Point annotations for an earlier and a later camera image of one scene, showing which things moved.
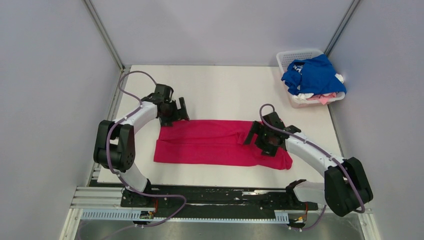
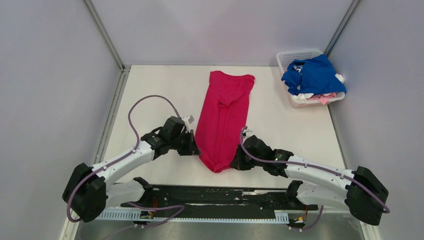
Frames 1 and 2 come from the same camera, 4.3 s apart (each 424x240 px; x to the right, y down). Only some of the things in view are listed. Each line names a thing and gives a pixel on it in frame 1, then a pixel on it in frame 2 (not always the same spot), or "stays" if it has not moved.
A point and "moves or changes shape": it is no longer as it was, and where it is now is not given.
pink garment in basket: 323,99 stays
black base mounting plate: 193,201 stays
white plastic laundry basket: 284,57 stays
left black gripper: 181,114 to 192,148
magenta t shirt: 214,143 moves or changes shape
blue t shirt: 314,75 stays
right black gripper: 258,129 to 238,163
